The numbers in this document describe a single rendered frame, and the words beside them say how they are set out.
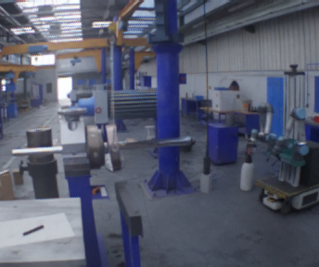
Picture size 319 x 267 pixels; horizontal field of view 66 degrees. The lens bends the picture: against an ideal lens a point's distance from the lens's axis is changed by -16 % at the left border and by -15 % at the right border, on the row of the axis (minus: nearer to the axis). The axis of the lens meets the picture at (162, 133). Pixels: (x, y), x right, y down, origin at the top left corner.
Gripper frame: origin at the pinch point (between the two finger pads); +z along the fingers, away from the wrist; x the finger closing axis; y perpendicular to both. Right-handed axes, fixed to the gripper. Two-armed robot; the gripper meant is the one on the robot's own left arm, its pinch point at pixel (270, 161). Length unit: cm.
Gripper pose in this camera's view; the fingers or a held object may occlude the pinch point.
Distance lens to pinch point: 323.4
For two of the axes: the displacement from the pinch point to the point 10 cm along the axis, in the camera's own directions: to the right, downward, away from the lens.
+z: -4.0, 9.0, 1.9
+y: -8.9, -3.3, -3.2
